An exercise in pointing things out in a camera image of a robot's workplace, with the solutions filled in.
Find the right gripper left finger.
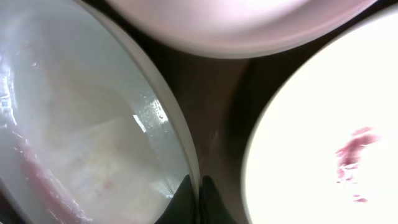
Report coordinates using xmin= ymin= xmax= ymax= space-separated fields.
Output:
xmin=155 ymin=175 xmax=196 ymax=224

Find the large brown tray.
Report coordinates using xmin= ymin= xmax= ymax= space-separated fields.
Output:
xmin=83 ymin=1 xmax=397 ymax=223

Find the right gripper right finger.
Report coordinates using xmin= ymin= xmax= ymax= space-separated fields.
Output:
xmin=199 ymin=175 xmax=236 ymax=224

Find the white plate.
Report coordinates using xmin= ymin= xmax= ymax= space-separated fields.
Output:
xmin=242 ymin=7 xmax=397 ymax=224
xmin=107 ymin=0 xmax=376 ymax=58

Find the pale blue-white plate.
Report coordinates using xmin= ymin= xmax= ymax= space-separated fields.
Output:
xmin=1 ymin=1 xmax=200 ymax=223

